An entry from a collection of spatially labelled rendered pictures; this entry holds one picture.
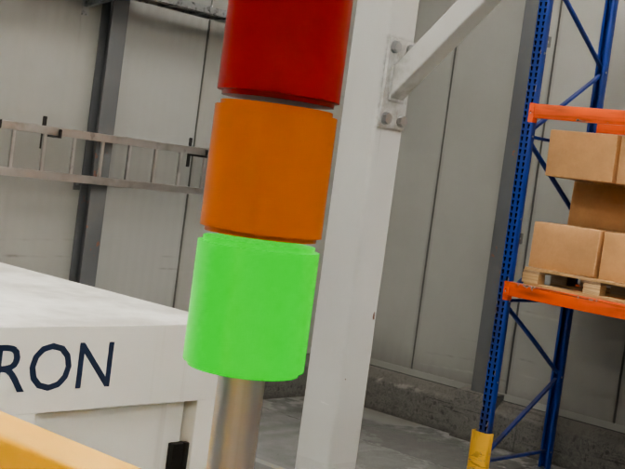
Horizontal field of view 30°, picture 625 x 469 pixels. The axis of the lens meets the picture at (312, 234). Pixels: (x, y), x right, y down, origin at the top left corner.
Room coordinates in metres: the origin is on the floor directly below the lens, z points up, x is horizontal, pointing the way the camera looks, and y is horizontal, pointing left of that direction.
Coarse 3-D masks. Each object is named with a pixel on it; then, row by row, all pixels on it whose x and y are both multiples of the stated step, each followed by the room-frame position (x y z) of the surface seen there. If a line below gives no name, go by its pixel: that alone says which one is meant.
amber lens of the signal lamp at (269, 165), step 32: (224, 128) 0.46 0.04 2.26; (256, 128) 0.45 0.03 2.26; (288, 128) 0.45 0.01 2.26; (320, 128) 0.46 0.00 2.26; (224, 160) 0.46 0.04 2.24; (256, 160) 0.45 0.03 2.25; (288, 160) 0.45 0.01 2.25; (320, 160) 0.46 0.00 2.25; (224, 192) 0.45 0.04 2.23; (256, 192) 0.45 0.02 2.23; (288, 192) 0.45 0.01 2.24; (320, 192) 0.46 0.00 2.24; (224, 224) 0.45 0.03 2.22; (256, 224) 0.45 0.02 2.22; (288, 224) 0.45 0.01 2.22; (320, 224) 0.47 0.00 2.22
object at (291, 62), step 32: (256, 0) 0.45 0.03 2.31; (288, 0) 0.45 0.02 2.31; (320, 0) 0.45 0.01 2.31; (352, 0) 0.47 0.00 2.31; (224, 32) 0.47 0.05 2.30; (256, 32) 0.45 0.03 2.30; (288, 32) 0.45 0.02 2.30; (320, 32) 0.45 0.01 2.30; (224, 64) 0.46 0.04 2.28; (256, 64) 0.45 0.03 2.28; (288, 64) 0.45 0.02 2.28; (320, 64) 0.46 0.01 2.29; (256, 96) 0.46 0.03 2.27; (288, 96) 0.45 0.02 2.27; (320, 96) 0.46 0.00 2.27
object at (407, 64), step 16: (464, 0) 2.89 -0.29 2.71; (480, 0) 2.86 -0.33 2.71; (496, 0) 2.87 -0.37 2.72; (448, 16) 2.92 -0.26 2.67; (464, 16) 2.89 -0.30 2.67; (480, 16) 2.90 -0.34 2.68; (432, 32) 2.94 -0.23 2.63; (448, 32) 2.91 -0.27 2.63; (464, 32) 2.92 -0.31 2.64; (400, 48) 3.01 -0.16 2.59; (416, 48) 2.97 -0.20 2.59; (432, 48) 2.94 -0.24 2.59; (448, 48) 2.95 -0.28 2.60; (400, 64) 3.00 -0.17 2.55; (416, 64) 2.97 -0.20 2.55; (432, 64) 2.98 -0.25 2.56; (384, 80) 3.00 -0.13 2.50; (400, 80) 3.00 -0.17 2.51; (416, 80) 3.01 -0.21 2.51; (384, 96) 3.01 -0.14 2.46; (400, 96) 3.03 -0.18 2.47; (384, 112) 3.01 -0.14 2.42; (400, 112) 3.06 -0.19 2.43; (400, 128) 3.07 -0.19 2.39
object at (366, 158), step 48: (384, 0) 3.02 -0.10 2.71; (384, 48) 3.01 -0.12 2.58; (384, 144) 3.04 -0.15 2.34; (336, 192) 3.07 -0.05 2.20; (384, 192) 3.06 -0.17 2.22; (336, 240) 3.05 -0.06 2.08; (384, 240) 3.08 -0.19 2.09; (336, 288) 3.04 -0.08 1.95; (336, 336) 3.02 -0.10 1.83; (336, 384) 3.01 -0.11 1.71; (336, 432) 3.01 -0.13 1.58
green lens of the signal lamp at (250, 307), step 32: (224, 256) 0.45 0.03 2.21; (256, 256) 0.45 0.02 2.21; (288, 256) 0.45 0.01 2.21; (192, 288) 0.47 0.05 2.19; (224, 288) 0.45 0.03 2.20; (256, 288) 0.45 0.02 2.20; (288, 288) 0.45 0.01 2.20; (192, 320) 0.46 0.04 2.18; (224, 320) 0.45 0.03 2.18; (256, 320) 0.45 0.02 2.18; (288, 320) 0.46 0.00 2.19; (192, 352) 0.46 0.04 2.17; (224, 352) 0.45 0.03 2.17; (256, 352) 0.45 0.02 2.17; (288, 352) 0.46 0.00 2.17
